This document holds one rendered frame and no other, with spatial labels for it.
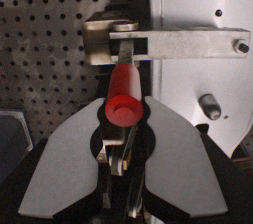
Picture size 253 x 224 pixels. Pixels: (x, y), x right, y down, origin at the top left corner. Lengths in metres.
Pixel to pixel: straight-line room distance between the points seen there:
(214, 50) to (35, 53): 0.57
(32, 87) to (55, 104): 0.10
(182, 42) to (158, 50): 0.03
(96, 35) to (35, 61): 0.47
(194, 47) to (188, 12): 0.08
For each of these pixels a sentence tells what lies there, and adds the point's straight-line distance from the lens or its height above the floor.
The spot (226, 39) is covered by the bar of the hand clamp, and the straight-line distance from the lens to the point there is 0.26.
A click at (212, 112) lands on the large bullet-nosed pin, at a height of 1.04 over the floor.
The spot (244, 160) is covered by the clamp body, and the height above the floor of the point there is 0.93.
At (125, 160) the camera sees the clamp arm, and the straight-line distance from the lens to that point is 0.31.
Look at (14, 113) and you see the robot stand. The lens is 0.84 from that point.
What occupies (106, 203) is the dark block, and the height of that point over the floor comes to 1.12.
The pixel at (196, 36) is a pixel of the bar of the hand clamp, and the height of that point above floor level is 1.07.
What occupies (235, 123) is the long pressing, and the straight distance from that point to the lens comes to 0.44.
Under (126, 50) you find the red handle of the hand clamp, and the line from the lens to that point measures 0.19.
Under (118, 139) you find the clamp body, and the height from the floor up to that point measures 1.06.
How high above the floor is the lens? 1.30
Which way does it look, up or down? 60 degrees down
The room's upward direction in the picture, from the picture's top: 178 degrees counter-clockwise
